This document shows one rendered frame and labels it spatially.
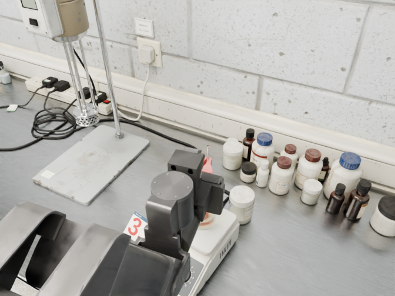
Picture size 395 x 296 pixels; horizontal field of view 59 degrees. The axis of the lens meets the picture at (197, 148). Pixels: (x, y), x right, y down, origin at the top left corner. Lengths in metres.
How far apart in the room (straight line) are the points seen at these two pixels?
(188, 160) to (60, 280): 0.29
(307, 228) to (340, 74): 0.39
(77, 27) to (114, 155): 0.40
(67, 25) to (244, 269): 0.65
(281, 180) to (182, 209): 0.50
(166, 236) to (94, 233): 0.22
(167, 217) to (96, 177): 0.59
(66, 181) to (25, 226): 0.74
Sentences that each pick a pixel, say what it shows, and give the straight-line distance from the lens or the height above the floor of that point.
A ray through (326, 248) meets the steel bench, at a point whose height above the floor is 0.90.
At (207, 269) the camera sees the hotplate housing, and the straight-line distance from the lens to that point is 0.73.
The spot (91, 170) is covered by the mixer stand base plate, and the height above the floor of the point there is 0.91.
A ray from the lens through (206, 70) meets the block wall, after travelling 1.07.
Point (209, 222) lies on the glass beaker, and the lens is 0.73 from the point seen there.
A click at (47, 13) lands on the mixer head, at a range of 0.80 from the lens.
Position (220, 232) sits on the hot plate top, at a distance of 0.75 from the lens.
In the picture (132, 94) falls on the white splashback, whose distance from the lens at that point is 1.22.
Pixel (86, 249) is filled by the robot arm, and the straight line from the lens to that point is 0.26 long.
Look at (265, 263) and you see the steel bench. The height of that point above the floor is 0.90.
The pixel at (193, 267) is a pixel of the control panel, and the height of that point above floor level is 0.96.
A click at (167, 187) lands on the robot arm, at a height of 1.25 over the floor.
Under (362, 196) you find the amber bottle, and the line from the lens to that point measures 0.91.
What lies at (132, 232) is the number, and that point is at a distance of 0.85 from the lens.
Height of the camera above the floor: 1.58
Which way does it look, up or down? 39 degrees down
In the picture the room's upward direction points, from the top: straight up
